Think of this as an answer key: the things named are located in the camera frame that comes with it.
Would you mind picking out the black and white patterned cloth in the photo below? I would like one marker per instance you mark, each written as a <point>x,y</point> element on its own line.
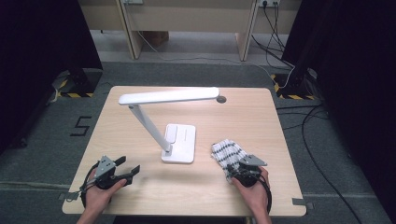
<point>225,152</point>

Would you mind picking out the grey tape piece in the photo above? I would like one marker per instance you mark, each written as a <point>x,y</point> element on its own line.
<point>302,202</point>
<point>69,196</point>

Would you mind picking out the white desk lamp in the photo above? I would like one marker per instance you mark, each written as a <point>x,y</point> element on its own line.
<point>180,146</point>

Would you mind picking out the person's right hand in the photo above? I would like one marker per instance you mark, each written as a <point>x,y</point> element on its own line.
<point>257,196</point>

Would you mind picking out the black curtain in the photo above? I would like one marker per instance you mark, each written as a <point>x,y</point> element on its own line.
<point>358,77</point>
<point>37,62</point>

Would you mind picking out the black stand base striped tape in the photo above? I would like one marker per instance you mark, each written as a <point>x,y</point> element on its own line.
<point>292,87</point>
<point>79,82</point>

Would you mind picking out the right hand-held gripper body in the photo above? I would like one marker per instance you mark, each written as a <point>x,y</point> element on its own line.
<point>250,162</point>

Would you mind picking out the beige desk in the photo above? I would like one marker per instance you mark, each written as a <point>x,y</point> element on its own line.
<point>186,18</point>

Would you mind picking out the person's left hand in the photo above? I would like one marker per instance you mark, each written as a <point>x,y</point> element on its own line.
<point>96,199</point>

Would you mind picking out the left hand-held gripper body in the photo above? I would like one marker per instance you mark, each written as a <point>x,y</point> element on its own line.
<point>105,168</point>

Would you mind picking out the white wall socket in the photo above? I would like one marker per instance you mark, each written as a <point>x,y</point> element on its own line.
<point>269,2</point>

